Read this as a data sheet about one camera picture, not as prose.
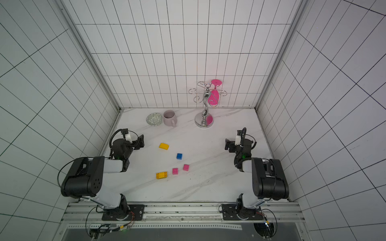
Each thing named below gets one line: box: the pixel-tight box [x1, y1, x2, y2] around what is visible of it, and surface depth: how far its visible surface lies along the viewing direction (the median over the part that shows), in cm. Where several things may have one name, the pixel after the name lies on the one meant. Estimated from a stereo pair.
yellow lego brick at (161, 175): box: [155, 171, 168, 180], surface depth 85 cm
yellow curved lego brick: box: [158, 142, 170, 151], surface depth 100 cm
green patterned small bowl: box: [146, 112, 163, 127], surface depth 112 cm
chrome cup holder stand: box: [188, 81, 228, 129], surface depth 100 cm
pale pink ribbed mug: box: [162, 109, 178, 128], surface depth 108 cm
